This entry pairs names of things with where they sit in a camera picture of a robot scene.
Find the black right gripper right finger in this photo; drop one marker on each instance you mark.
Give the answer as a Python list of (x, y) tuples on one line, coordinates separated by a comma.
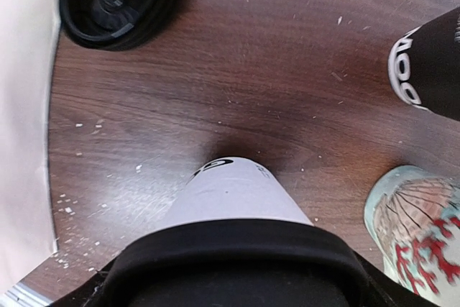
[(384, 292)]

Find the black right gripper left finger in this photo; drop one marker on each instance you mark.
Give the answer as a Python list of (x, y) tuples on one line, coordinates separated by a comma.
[(89, 294)]

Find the black plastic cup lid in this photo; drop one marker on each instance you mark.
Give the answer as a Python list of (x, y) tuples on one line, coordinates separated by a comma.
[(236, 262)]

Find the blue checkered paper bag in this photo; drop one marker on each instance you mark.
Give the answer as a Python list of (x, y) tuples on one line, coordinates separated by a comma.
[(29, 38)]

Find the white paper coffee cup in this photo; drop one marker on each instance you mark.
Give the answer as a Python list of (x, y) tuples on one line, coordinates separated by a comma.
[(232, 188)]

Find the ceramic mug with coral print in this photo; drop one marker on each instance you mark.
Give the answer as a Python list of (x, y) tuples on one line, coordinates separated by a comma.
[(413, 217)]

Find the white paper cup stack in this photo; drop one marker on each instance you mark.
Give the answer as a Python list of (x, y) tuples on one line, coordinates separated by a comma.
[(423, 66)]

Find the black cup lid stack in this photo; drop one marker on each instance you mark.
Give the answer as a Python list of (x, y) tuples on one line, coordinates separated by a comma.
[(115, 25)]

